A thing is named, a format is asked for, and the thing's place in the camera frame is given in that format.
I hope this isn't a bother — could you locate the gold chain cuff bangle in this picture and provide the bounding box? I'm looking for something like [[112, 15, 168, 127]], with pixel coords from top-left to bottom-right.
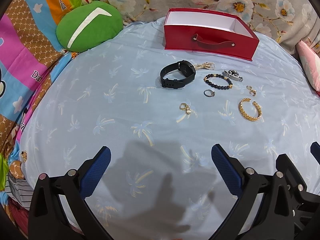
[[238, 98, 263, 122]]

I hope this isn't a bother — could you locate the black gold beaded bracelet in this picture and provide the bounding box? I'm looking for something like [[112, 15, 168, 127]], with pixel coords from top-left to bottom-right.
[[203, 73, 234, 91]]

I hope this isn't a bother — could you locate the silver metal clasp bracelet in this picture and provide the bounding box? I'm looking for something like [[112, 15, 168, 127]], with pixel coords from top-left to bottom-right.
[[222, 69, 244, 82]]

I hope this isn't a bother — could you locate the black smart watch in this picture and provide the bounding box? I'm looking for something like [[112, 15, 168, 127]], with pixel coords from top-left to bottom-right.
[[159, 60, 196, 89]]

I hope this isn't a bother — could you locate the red open jewelry box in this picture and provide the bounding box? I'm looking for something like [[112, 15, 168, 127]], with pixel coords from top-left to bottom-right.
[[164, 8, 259, 61]]

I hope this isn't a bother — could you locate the small gold brooch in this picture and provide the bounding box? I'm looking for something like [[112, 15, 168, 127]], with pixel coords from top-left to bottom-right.
[[21, 151, 27, 162]]

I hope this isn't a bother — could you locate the striped grey cloth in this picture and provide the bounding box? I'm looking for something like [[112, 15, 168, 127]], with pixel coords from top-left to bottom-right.
[[5, 173, 34, 211]]

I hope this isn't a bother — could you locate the gold pearl drop earring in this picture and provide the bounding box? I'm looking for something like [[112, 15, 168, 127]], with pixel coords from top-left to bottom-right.
[[179, 102, 192, 115]]

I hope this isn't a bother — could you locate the gold hoop earrings pair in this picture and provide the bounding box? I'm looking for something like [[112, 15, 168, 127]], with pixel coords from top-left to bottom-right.
[[246, 85, 257, 96]]

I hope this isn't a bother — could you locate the pink pillow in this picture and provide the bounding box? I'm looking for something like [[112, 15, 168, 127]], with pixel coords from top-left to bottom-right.
[[296, 41, 320, 94]]

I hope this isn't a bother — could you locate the grey floral blanket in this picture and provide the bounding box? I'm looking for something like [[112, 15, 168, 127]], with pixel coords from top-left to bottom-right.
[[100, 0, 319, 54]]

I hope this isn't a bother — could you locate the colourful cartoon bedsheet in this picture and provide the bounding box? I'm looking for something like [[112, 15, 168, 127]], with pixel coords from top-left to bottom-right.
[[1, 0, 94, 239]]

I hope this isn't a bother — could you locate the green round plush cushion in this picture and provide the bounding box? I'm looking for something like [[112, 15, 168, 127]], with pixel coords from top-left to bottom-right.
[[56, 1, 123, 53]]

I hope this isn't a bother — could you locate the white pearl bracelet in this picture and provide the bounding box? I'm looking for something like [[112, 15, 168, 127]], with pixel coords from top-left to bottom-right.
[[193, 61, 216, 72]]

